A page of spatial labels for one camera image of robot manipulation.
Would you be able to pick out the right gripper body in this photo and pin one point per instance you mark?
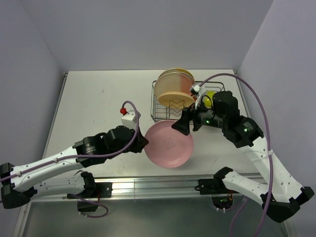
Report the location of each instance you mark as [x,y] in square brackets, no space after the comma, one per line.
[207,118]

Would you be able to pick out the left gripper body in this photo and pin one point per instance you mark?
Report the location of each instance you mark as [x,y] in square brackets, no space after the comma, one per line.
[128,143]

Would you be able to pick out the lime green bowl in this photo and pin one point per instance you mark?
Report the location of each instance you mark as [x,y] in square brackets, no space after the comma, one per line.
[207,99]

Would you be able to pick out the pink bear plate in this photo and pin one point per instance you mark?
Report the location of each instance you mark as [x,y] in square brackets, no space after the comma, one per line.
[167,147]

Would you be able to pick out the orange bear plate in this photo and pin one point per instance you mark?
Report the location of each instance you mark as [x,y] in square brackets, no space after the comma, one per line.
[175,100]

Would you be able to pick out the large pink white plate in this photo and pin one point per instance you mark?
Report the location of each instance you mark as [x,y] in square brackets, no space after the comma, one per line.
[172,82]

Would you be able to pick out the beige pink branch plate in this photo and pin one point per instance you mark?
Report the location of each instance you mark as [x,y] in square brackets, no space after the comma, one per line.
[192,79]

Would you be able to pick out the beige yellow branch plate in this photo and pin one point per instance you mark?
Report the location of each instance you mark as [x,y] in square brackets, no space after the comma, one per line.
[178,70]

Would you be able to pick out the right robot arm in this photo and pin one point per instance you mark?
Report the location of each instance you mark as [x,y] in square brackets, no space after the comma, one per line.
[282,195]

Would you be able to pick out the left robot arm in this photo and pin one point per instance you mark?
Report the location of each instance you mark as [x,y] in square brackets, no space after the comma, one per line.
[63,173]

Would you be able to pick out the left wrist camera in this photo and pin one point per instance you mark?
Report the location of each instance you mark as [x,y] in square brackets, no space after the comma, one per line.
[129,118]

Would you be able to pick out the black wire dish rack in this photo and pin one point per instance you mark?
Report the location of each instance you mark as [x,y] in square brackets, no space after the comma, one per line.
[173,111]

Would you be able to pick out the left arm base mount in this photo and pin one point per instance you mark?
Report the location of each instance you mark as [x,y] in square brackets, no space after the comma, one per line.
[88,204]

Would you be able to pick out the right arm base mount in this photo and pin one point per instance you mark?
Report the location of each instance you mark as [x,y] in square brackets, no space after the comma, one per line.
[222,198]

